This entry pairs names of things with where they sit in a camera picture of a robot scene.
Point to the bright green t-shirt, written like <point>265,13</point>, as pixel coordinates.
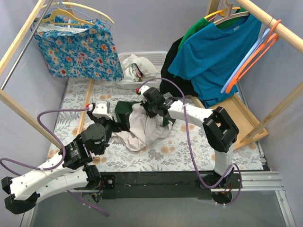
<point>203,22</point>

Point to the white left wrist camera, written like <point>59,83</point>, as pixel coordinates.
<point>99,110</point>

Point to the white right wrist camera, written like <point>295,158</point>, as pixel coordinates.
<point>141,90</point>

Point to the wooden clothes rack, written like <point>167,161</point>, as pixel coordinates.
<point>277,30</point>
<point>31,85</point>

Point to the left wooden clothes rack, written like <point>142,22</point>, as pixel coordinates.
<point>31,85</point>

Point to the blue floral garment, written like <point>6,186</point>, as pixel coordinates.
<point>85,51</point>

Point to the thin blue wire hanger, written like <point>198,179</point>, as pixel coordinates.
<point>82,11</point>

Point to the right wooden rack base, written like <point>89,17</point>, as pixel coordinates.
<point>243,118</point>

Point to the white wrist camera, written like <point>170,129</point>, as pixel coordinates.
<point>99,110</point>
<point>141,90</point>

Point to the yellow plastic hanger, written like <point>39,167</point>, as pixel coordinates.
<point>60,12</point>

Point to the white floral print t-shirt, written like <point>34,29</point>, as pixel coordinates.
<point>137,69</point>

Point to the yellow right hanger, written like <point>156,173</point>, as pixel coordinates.
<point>222,13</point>

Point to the black t-shirt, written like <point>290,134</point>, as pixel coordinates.
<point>166,87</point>

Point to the right wooden clothes rack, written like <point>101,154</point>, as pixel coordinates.
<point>277,30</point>

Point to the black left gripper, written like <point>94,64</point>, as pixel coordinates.
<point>117,125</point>

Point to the orange plastic hanger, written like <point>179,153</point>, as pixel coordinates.
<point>255,59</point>

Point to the metal rod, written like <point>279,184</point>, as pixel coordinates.
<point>19,39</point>

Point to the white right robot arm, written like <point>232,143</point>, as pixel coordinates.
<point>220,130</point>

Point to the cream plastic hanger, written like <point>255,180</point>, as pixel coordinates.
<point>66,5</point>

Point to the green and grey raglan shirt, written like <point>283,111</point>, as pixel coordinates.
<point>142,129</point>

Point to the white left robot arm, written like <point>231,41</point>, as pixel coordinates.
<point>70,168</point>

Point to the blue t-shirt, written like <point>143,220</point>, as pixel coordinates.
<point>210,56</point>

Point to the white perforated plastic basket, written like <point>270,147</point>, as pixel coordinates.
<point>156,58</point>

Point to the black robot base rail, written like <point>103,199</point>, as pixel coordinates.
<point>176,184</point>

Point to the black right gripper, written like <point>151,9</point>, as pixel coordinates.
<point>147,107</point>

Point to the beige wooden hanger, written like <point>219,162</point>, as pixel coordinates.
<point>229,14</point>

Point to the floral patterned table mat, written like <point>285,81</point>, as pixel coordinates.
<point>168,154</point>

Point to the light blue hanger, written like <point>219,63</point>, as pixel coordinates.
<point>246,59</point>

